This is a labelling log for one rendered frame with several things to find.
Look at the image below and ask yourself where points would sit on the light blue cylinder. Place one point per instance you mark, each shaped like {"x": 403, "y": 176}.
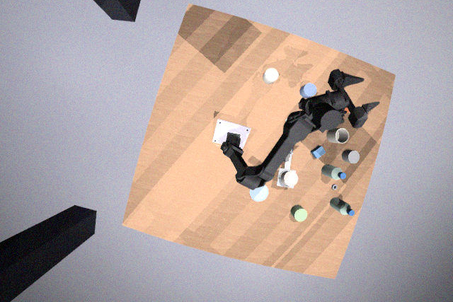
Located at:
{"x": 308, "y": 90}

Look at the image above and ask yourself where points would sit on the light blue cube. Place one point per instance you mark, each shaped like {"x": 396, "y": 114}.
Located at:
{"x": 318, "y": 152}

